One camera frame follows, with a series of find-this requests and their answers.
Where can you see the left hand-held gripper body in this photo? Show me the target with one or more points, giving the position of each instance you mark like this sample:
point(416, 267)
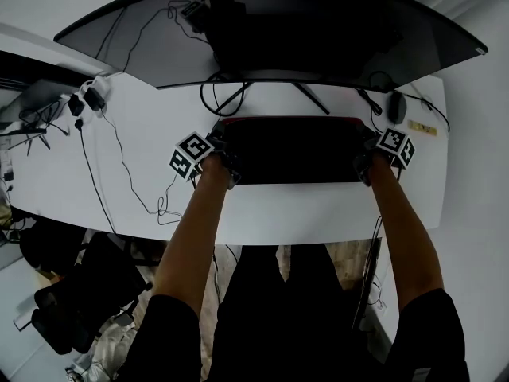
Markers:
point(191, 151)

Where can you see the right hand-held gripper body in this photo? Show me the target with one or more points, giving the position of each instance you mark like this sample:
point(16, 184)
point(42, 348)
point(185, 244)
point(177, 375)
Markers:
point(395, 143)

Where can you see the red mouse pad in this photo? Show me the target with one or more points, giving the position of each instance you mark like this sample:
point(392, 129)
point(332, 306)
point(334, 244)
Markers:
point(294, 153)

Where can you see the person's left forearm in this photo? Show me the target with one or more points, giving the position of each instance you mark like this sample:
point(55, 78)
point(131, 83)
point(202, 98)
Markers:
point(187, 237)

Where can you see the person's right forearm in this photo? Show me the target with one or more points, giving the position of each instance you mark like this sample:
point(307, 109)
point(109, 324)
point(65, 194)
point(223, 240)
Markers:
point(405, 229)

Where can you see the black computer mouse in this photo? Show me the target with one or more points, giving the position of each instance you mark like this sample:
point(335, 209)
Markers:
point(397, 107)

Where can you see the yellow label strip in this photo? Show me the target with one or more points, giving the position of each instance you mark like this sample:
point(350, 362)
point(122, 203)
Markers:
point(423, 127)

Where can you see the black power adapter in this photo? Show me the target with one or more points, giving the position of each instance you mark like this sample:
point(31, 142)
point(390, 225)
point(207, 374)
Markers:
point(75, 105)
point(95, 98)

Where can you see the black bag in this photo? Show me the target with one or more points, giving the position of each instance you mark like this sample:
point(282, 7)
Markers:
point(51, 245)

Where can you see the dark window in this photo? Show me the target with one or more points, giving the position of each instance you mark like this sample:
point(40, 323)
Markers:
point(40, 68)

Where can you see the black office chair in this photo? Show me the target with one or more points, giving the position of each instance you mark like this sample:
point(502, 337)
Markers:
point(91, 293)

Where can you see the person's black trousers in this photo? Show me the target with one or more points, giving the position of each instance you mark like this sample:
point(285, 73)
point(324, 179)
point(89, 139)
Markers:
point(302, 313)

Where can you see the person's black shirt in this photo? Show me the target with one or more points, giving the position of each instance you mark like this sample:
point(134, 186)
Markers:
point(167, 344)

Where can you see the white crumpled cloth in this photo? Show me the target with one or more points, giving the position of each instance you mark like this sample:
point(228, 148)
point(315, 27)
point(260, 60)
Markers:
point(115, 344)

